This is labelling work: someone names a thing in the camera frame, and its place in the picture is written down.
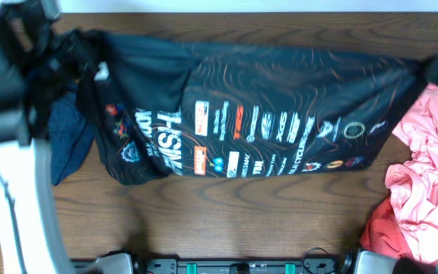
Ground black printed cycling jersey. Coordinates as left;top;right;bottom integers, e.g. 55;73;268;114
75;30;426;185

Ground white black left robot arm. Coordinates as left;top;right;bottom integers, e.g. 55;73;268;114
0;0;134;273

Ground pink crumpled garment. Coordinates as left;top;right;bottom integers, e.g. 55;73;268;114
385;84;438;263

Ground red garment under pink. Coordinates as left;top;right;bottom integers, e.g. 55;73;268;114
360;197;413;259

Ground folded navy blue trousers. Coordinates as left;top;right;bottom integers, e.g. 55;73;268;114
48;92;94;186

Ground black mounting rail with clamps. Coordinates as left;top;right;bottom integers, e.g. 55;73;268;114
72;247;357;274

